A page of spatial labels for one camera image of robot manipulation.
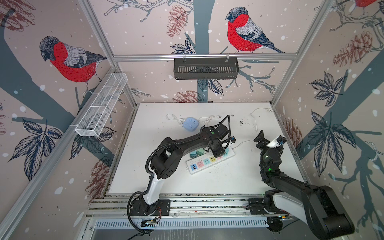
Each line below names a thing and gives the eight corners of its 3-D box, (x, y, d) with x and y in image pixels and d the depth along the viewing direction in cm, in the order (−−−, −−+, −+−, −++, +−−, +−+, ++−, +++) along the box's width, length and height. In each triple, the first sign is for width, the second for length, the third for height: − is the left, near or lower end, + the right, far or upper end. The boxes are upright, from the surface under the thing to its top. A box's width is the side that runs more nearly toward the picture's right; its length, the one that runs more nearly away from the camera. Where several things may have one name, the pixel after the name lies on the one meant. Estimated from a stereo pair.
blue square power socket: (183, 131, 106) (182, 128, 104) (183, 120, 113) (183, 117, 111) (198, 131, 106) (198, 128, 104) (198, 119, 113) (198, 117, 111)
